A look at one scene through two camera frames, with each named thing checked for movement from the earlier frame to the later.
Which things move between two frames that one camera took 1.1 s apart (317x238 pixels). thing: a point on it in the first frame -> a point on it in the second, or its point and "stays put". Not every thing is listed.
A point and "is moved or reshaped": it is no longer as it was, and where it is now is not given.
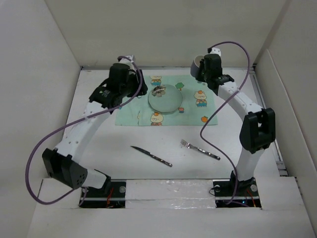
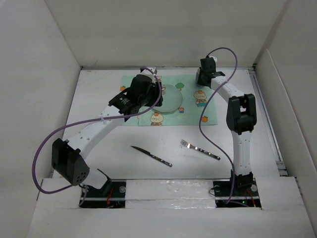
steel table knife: [154, 156] stays put
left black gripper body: [131, 89] -> [152, 96]
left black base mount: [112, 195] stays put
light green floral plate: [170, 101] stays put
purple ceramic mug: [195, 66] is moved or reshaped
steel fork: [189, 146] stays put
